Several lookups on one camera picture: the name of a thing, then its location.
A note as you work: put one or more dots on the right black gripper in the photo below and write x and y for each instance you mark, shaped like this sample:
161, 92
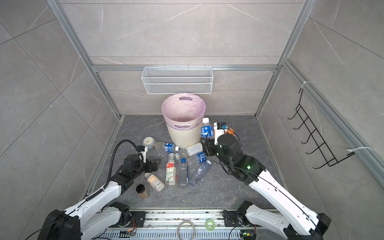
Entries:
211, 147

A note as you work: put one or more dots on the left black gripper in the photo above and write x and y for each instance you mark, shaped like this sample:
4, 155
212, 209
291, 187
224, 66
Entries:
151, 169

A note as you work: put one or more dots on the red label clear bottle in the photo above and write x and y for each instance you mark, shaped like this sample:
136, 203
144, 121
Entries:
171, 170

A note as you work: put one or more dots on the small blue label bottle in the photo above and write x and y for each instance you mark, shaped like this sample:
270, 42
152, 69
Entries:
207, 130

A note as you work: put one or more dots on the tall clear bluish bottle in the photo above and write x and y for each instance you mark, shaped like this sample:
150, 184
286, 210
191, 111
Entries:
200, 173

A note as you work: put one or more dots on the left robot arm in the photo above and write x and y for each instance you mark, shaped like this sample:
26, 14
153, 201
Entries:
99, 211

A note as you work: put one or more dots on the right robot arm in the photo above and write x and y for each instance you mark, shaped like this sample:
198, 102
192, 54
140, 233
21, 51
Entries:
294, 221

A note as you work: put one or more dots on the white ribbed trash bin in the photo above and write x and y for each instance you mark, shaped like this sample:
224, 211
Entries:
186, 138

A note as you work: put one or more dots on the pink bin liner bag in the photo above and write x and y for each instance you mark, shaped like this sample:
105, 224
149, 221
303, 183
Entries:
183, 111

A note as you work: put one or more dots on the orange shark plush toy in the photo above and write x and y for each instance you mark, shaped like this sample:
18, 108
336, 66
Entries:
230, 131

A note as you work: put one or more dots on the orange label pill bottle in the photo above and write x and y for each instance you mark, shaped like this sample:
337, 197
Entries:
154, 182

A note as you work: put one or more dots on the brown jar black lid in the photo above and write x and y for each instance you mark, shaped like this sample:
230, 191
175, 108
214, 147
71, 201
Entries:
142, 191

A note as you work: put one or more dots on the clear bottle blue label middle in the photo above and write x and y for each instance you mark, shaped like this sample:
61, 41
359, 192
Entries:
198, 158

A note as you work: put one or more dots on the clear bottle blue label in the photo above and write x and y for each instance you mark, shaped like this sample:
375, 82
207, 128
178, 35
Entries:
168, 147
198, 158

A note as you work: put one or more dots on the clear bottle blue label left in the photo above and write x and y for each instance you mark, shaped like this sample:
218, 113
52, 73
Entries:
168, 147

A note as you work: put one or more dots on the white label wide bottle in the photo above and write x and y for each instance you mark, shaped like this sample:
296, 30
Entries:
189, 151

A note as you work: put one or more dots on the blue cap artesian bottle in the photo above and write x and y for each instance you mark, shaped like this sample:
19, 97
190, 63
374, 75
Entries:
183, 173

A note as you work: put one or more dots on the green tape roll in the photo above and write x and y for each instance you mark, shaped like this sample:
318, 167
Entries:
210, 225

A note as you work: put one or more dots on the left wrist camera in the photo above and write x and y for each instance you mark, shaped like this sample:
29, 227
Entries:
142, 152

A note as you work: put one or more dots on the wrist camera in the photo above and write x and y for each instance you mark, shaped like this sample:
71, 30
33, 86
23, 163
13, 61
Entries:
142, 152
219, 130

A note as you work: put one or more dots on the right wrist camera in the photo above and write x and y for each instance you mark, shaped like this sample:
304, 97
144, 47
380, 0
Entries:
219, 130

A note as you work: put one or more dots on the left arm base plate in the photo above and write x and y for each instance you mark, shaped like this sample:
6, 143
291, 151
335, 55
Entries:
132, 219

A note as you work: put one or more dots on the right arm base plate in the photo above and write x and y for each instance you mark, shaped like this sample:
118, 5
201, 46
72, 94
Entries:
232, 219

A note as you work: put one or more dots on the white wire mesh basket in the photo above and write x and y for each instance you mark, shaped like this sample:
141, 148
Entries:
174, 80

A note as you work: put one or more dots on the black wall hook rack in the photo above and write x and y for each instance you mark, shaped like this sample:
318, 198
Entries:
315, 136

